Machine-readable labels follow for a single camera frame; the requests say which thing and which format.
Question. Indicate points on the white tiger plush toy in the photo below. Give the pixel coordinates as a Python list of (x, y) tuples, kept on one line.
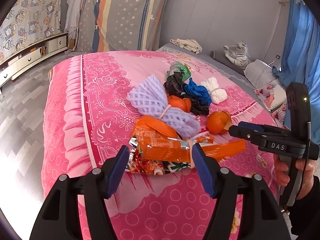
[(238, 54)]

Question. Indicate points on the dark grey cushion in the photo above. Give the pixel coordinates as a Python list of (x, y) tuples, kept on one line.
[(220, 57)]

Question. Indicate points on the person's right hand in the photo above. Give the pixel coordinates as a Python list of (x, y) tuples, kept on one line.
[(305, 172)]

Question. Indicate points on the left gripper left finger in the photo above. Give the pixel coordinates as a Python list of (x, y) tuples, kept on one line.
[(59, 216)]

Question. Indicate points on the white tissue bundle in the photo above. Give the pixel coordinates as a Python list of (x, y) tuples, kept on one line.
[(217, 94)]

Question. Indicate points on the orange peel right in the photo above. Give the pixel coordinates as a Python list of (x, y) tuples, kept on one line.
[(219, 122)]

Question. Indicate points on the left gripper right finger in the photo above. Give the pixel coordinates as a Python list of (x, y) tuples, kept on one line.
[(261, 217)]

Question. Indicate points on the orange snack wrapper bundle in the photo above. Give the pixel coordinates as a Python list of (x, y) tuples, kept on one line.
[(156, 148)]

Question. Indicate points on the striped grey covered furniture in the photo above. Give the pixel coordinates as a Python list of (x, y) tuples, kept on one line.
[(107, 25)]

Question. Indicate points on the orange peel left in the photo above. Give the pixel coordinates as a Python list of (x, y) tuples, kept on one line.
[(181, 103)]

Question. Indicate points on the pink floral blanket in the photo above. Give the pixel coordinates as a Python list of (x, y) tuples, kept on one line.
[(89, 115)]

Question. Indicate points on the green snack wrapper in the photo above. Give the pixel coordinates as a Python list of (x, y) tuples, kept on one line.
[(178, 67)]

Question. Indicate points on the beige crumpled cloth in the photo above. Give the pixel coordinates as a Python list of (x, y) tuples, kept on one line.
[(188, 44)]

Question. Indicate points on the blue window curtain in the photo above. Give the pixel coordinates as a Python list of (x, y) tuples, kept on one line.
[(300, 58)]

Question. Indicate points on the lavender foam fruit net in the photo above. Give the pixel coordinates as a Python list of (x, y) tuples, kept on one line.
[(149, 98)]

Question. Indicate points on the cartoon print cloth cover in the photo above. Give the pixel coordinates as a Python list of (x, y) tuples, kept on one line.
[(28, 22)]

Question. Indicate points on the grey lace covered pillow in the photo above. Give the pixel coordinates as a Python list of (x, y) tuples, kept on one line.
[(259, 74)]

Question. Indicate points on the blue plastic bag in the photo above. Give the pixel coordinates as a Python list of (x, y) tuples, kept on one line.
[(198, 91)]

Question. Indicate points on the black plastic bag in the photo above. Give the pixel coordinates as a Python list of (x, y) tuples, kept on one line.
[(175, 86)]

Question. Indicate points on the baby print pillow upper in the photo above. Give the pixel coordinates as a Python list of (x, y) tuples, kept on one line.
[(272, 95)]

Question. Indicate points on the orange peel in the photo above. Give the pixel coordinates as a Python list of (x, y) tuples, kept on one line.
[(219, 122), (181, 103)]

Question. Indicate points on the white hanging cloth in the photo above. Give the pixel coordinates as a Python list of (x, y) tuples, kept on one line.
[(72, 23)]

